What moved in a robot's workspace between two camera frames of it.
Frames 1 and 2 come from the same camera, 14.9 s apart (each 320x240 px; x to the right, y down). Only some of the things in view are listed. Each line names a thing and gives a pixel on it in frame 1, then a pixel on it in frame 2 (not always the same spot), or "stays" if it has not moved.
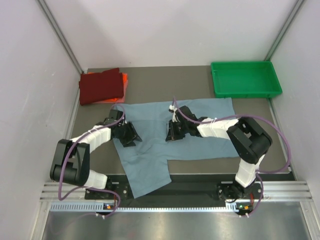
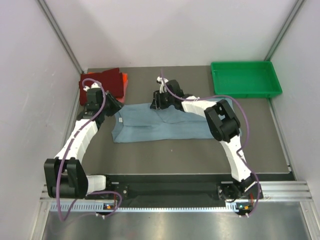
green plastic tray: (245, 79) stays
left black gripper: (132, 135) to (116, 105)
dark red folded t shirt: (96, 86) stays
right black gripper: (172, 135) to (157, 104)
